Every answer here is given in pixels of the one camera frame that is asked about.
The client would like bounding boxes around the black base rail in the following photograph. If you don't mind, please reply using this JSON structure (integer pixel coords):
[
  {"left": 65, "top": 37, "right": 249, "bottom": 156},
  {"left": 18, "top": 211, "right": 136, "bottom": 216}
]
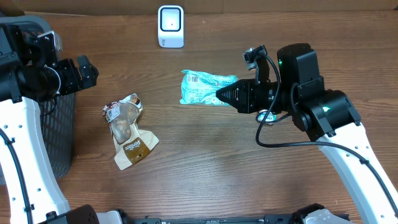
[{"left": 130, "top": 203, "right": 355, "bottom": 224}]

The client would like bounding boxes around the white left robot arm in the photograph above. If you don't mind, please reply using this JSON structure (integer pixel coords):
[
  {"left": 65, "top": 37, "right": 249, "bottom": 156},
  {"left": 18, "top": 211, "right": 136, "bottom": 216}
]
[{"left": 1, "top": 23, "right": 122, "bottom": 223}]

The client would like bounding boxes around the teal wet wipes pack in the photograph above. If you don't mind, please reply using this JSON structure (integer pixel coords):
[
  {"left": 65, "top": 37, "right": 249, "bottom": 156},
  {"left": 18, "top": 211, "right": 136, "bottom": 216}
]
[{"left": 180, "top": 70, "right": 238, "bottom": 106}]

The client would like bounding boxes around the grey plastic mesh basket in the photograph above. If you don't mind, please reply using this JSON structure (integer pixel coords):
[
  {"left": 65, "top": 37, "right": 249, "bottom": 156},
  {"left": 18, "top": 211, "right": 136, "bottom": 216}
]
[{"left": 1, "top": 16, "right": 76, "bottom": 179}]

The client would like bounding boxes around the brown pastry bag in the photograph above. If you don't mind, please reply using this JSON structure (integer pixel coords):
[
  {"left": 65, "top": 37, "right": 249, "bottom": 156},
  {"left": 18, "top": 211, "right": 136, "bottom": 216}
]
[{"left": 102, "top": 93, "right": 159, "bottom": 170}]

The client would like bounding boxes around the white barcode scanner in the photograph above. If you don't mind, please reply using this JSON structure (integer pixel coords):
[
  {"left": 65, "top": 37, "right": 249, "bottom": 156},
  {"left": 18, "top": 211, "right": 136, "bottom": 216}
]
[{"left": 157, "top": 5, "right": 184, "bottom": 49}]

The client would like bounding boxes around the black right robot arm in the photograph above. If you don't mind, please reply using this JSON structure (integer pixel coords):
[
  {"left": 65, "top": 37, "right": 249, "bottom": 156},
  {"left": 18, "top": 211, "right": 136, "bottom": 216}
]
[{"left": 216, "top": 43, "right": 397, "bottom": 223}]

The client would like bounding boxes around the small teal tissue pack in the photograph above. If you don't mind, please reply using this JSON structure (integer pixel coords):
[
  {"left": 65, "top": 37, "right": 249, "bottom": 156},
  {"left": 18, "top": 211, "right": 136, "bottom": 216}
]
[{"left": 256, "top": 110, "right": 277, "bottom": 124}]

